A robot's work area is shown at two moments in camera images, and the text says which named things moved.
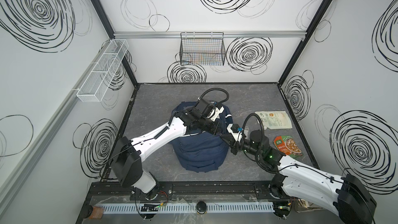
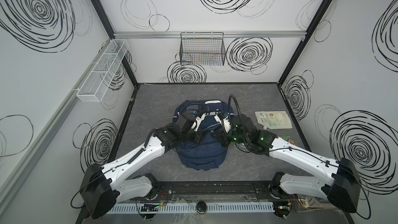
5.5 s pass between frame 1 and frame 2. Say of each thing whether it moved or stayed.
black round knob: stayed
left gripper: moved
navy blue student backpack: stayed
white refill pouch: stayed
